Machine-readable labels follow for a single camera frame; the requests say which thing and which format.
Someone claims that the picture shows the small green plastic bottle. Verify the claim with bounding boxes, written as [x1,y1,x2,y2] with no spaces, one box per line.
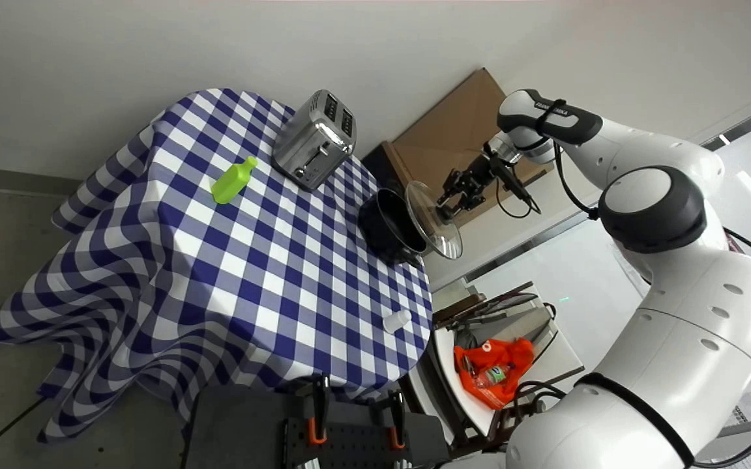
[208,154,260,208]

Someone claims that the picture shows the black metal rods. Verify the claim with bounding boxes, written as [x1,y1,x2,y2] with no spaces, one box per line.
[434,277,563,330]

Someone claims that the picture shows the black clamp with orange handle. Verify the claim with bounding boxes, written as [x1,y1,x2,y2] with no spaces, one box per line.
[380,387,414,454]
[302,372,333,447]

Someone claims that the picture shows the black floor cable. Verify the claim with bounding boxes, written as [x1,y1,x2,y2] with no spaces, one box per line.
[0,395,46,469]

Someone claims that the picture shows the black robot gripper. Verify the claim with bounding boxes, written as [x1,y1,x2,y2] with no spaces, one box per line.
[436,148,526,222]

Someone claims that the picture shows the large brown cardboard box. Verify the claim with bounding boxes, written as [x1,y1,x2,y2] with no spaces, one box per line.
[380,66,554,222]

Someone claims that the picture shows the black cooking pot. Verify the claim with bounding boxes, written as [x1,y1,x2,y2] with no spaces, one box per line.
[355,187,436,265]

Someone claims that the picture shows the blue white checkered tablecloth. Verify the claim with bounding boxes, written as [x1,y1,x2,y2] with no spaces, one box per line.
[0,84,439,445]

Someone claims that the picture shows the orange plastic bag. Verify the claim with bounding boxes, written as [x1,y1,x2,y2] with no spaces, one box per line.
[453,333,539,412]

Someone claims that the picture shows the glass lid with black knob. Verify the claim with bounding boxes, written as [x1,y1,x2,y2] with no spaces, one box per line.
[404,176,466,264]

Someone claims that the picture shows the silver metal toaster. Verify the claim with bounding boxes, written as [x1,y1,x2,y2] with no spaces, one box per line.
[269,85,359,195]

